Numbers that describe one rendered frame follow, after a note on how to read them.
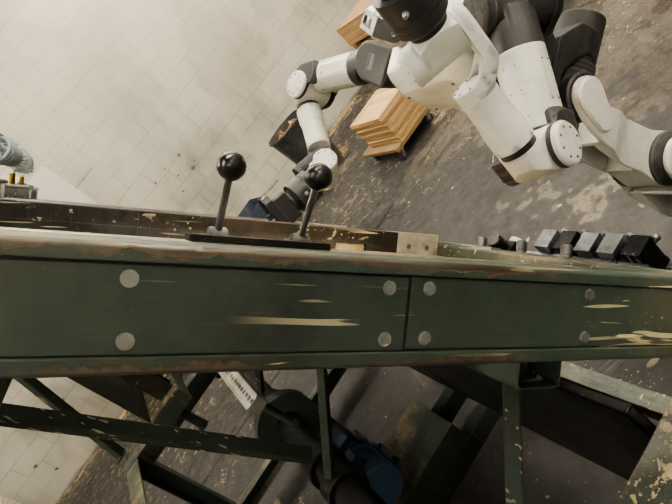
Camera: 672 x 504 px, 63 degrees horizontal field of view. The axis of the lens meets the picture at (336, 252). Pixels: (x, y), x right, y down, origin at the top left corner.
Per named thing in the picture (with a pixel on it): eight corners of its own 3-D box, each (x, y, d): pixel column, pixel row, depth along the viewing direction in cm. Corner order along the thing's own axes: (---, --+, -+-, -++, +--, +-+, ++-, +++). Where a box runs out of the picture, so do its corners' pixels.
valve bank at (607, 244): (722, 277, 117) (668, 209, 108) (692, 333, 115) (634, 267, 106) (545, 256, 163) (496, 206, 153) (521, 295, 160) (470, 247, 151)
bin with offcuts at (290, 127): (354, 146, 563) (308, 102, 538) (326, 185, 553) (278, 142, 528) (334, 150, 609) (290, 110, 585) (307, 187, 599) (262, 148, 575)
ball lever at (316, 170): (313, 255, 79) (340, 172, 73) (288, 253, 78) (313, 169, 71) (306, 240, 82) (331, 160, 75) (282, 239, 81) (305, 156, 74)
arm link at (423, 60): (387, 46, 78) (428, 98, 85) (448, -9, 75) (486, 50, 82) (366, 18, 86) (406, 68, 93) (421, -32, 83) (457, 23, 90)
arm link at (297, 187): (282, 235, 151) (313, 207, 154) (294, 237, 143) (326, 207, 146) (253, 200, 147) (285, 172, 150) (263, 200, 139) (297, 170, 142)
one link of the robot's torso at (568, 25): (577, 35, 143) (527, 7, 135) (620, 20, 131) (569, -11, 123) (552, 139, 142) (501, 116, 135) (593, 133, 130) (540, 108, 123)
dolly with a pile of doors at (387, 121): (442, 111, 445) (409, 75, 430) (408, 161, 435) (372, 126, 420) (402, 121, 501) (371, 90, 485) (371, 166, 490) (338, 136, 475)
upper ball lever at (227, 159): (231, 250, 74) (252, 161, 68) (203, 248, 73) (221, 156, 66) (227, 235, 77) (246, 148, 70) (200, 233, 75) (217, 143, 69)
